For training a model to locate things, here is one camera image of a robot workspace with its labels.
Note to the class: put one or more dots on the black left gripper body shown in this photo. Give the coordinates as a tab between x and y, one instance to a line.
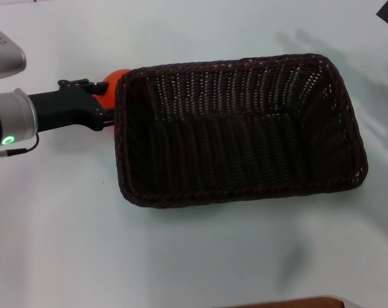
65	107

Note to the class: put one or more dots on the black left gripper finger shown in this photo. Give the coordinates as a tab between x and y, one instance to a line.
109	115
100	88

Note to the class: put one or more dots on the orange fruit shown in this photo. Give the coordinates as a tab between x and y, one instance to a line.
112	85

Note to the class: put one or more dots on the dark brown woven basket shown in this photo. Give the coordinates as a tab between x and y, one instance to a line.
239	138

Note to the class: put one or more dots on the brown wooden board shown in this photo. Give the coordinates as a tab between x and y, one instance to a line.
293	303

